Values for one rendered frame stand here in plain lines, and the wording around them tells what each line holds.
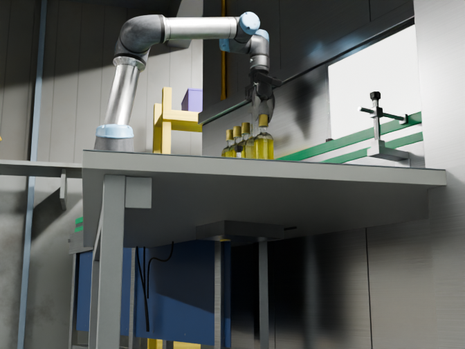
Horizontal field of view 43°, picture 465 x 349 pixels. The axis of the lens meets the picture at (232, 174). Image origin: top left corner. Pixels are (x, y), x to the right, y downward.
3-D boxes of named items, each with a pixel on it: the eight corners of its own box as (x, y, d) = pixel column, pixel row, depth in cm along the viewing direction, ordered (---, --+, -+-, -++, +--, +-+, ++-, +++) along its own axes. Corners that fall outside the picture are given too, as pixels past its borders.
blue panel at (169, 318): (272, 345, 208) (270, 225, 217) (230, 347, 199) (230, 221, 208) (106, 329, 339) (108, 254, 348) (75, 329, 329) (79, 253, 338)
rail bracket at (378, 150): (416, 180, 152) (410, 97, 157) (369, 172, 143) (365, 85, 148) (401, 183, 156) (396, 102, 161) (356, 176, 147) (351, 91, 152)
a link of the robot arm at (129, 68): (90, 164, 191) (122, 16, 206) (86, 174, 204) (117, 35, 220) (126, 172, 194) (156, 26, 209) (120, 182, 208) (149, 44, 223)
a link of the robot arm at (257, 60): (272, 57, 227) (255, 53, 223) (273, 69, 226) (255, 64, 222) (261, 64, 233) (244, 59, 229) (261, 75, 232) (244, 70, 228)
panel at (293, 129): (435, 126, 173) (427, 19, 180) (429, 124, 171) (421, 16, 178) (257, 179, 247) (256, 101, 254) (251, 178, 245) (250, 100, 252)
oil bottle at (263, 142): (275, 189, 215) (274, 132, 219) (262, 187, 212) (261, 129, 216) (266, 191, 219) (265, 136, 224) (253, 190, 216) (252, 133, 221)
